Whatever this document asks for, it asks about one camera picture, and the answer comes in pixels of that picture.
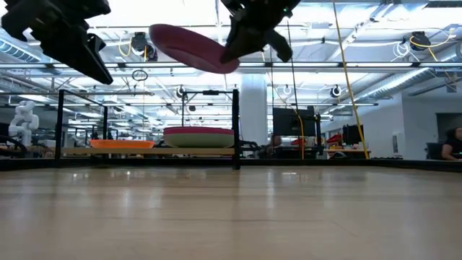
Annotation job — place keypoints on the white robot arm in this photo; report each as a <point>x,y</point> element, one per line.
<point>23,122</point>

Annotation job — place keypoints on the black table frame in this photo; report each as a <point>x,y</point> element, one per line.
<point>325,163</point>

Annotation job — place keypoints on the wooden shelf with black frame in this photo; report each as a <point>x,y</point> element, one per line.
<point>144,151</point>

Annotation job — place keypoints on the orange transparent plate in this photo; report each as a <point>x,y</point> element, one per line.
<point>122,146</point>

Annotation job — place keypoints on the person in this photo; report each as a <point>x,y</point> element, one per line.
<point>453,144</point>
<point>275,146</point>

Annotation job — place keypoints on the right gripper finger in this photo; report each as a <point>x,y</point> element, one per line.
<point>245,39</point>
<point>281,45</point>

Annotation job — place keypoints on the red transparent plate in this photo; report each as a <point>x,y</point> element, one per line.
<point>137,142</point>

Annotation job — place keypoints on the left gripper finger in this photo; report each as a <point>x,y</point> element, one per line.
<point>79,59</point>
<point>96,42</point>

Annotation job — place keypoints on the small black monitor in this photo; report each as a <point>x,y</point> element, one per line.
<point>352,134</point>

